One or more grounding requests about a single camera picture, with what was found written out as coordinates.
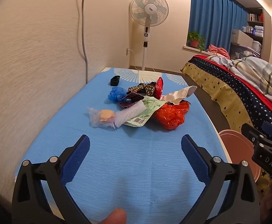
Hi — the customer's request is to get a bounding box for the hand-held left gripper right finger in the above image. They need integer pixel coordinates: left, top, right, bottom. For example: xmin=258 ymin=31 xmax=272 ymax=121
xmin=181 ymin=134 xmax=260 ymax=224

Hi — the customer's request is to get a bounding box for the yellow star bed skirt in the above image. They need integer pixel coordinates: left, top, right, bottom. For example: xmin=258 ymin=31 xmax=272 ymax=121
xmin=181 ymin=62 xmax=272 ymax=199

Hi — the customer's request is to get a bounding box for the large white storage box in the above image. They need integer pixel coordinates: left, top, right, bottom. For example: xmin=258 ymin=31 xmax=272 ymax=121
xmin=231 ymin=29 xmax=253 ymax=48

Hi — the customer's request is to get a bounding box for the bed with red blanket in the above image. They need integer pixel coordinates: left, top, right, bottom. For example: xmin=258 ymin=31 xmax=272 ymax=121
xmin=193 ymin=55 xmax=272 ymax=122

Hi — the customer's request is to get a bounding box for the pale plaid quilt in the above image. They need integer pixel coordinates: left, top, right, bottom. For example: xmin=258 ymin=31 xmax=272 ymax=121
xmin=207 ymin=55 xmax=272 ymax=109

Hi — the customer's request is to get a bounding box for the red snack packet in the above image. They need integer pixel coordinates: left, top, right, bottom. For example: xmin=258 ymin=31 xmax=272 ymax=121
xmin=155 ymin=77 xmax=164 ymax=98

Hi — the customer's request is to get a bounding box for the orange plastic bag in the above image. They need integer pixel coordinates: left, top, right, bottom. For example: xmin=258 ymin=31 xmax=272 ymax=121
xmin=153 ymin=100 xmax=190 ymax=130

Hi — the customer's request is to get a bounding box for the dark floral wrapper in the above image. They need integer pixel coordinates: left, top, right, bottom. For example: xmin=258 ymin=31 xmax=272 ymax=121
xmin=128 ymin=82 xmax=157 ymax=97

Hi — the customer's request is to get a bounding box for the grey wall cable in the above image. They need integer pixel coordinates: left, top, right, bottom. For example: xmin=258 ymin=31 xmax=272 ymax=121
xmin=76 ymin=0 xmax=89 ymax=84

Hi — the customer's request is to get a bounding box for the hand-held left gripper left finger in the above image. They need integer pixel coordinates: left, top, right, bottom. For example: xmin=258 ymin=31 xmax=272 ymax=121
xmin=12 ymin=135 xmax=97 ymax=224

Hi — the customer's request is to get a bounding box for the green white packet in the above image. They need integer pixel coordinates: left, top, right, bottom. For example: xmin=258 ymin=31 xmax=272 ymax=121
xmin=124 ymin=96 xmax=165 ymax=127

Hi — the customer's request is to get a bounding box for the blue plastic bag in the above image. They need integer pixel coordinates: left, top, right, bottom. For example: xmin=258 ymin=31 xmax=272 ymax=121
xmin=107 ymin=87 xmax=127 ymax=102

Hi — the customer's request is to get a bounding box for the pink round bin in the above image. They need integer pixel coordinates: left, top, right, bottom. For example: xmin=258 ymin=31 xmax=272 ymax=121
xmin=218 ymin=129 xmax=260 ymax=183

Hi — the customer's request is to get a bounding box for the blue curtain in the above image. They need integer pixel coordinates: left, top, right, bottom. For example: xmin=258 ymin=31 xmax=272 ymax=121
xmin=188 ymin=0 xmax=248 ymax=52

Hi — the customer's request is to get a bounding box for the clear plastic storage box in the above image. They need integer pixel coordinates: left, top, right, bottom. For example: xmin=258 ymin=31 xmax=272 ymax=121
xmin=229 ymin=44 xmax=248 ymax=60

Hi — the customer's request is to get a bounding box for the maroon plaid packet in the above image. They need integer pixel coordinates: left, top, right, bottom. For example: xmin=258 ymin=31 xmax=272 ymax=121
xmin=118 ymin=91 xmax=145 ymax=109

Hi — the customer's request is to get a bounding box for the white standing fan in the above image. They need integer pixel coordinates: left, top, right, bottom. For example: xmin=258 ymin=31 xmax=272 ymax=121
xmin=129 ymin=0 xmax=169 ymax=71

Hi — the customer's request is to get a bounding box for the clear plastic bag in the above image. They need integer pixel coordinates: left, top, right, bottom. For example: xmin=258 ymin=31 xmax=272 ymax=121
xmin=87 ymin=107 xmax=116 ymax=130

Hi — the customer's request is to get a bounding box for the wooden bookshelf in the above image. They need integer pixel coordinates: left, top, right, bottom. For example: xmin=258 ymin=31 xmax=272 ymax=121
xmin=242 ymin=7 xmax=265 ymax=59

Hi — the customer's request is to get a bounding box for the white windowsill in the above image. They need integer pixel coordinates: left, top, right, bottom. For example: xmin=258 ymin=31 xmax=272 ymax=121
xmin=182 ymin=45 xmax=211 ymax=56

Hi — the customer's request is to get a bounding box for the white wall plug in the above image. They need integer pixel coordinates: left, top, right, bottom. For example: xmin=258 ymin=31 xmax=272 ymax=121
xmin=126 ymin=48 xmax=142 ymax=70

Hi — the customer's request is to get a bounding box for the potted green plant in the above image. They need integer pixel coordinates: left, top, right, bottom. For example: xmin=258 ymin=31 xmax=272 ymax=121
xmin=187 ymin=31 xmax=206 ymax=51

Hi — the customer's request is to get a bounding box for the navy star bed sheet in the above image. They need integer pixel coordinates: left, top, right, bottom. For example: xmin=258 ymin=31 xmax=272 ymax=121
xmin=188 ymin=58 xmax=272 ymax=140

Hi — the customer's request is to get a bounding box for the person's left hand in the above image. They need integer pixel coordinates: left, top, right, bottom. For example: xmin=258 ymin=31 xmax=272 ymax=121
xmin=98 ymin=208 xmax=127 ymax=224

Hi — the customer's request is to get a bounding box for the pink cloth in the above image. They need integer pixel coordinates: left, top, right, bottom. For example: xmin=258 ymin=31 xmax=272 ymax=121
xmin=207 ymin=44 xmax=230 ymax=59

